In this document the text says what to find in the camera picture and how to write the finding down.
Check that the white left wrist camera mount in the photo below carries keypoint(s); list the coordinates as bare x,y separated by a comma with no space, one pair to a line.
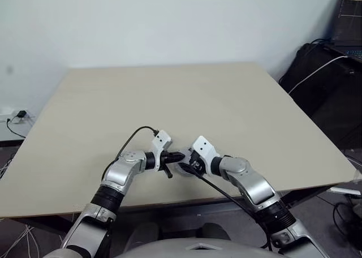
161,139

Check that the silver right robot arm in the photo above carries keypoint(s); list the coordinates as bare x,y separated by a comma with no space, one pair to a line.
254,184

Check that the grey robot torso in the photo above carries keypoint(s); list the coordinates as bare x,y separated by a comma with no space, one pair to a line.
181,250

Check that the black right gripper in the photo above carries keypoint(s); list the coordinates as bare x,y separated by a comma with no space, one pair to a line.
197,162

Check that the black equipment case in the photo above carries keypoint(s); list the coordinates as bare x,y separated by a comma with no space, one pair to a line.
325,105

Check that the black power adapter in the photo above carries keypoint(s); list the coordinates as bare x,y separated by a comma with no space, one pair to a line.
21,114

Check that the black laptop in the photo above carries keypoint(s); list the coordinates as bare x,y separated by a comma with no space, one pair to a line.
350,20

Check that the white floor power strip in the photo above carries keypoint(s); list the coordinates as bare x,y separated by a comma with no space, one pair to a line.
343,190

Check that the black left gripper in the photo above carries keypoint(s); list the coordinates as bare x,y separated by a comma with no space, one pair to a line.
164,160

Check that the dark rounded shape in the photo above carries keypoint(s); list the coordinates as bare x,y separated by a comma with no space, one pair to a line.
213,232

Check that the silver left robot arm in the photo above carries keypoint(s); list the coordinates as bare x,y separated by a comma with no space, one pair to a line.
118,173

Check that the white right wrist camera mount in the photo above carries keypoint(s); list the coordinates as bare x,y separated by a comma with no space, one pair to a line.
203,147

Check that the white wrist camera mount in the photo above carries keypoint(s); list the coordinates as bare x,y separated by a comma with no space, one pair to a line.
203,147
161,139

